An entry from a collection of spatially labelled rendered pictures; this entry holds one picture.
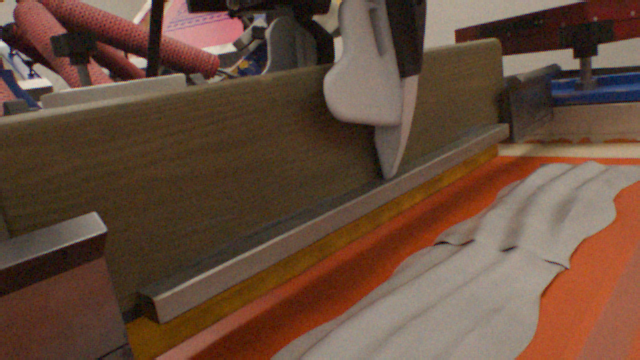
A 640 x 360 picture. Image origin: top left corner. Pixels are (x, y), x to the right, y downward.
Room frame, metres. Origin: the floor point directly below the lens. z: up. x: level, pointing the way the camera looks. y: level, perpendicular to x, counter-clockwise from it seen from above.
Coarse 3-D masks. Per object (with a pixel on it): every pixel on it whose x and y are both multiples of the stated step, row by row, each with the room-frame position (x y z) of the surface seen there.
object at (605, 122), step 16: (560, 112) 0.42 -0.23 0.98; (576, 112) 0.41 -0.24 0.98; (592, 112) 0.40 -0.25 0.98; (608, 112) 0.39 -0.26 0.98; (624, 112) 0.38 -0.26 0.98; (544, 128) 0.43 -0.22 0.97; (560, 128) 0.42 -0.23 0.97; (576, 128) 0.41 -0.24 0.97; (592, 128) 0.40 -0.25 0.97; (608, 128) 0.39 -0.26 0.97; (624, 128) 0.38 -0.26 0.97
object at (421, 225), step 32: (512, 160) 0.39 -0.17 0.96; (544, 160) 0.37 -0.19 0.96; (576, 160) 0.35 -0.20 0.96; (608, 160) 0.34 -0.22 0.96; (448, 192) 0.33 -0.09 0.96; (480, 192) 0.31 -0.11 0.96; (384, 224) 0.28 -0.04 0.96; (416, 224) 0.27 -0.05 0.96; (448, 224) 0.26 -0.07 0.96; (576, 256) 0.20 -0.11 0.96; (608, 256) 0.19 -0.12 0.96
